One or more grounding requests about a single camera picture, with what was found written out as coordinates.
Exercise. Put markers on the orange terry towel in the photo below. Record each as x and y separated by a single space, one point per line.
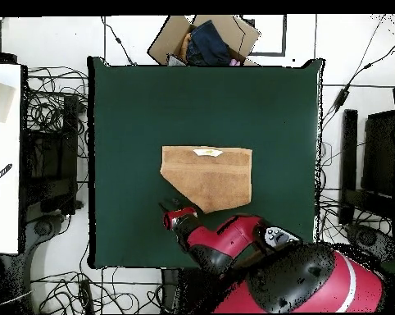
210 177

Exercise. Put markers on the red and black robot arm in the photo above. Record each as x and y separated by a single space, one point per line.
315 285

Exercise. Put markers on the black flat panel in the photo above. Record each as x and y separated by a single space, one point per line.
379 151

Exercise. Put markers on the dark green table cloth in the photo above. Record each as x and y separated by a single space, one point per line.
135 115

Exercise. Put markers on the black power strip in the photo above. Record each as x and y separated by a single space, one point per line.
86 295

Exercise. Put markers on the black equipment rack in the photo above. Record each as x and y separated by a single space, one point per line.
50 164

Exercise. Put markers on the black office chair base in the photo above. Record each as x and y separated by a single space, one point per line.
368 238
43 228

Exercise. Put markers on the pink cloth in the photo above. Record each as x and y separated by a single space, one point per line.
235 62

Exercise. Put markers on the orange cloth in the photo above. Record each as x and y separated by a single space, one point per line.
184 46

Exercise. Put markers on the brown cardboard box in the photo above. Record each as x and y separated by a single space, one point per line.
164 42

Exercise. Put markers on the white table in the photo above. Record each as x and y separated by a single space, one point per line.
4 197

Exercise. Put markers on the dark blue jeans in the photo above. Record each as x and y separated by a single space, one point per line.
210 42

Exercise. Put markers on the black ridged tool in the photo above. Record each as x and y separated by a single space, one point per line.
0 175

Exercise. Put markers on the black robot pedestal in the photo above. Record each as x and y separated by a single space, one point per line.
169 288

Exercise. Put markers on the black upright post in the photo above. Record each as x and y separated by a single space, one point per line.
350 147

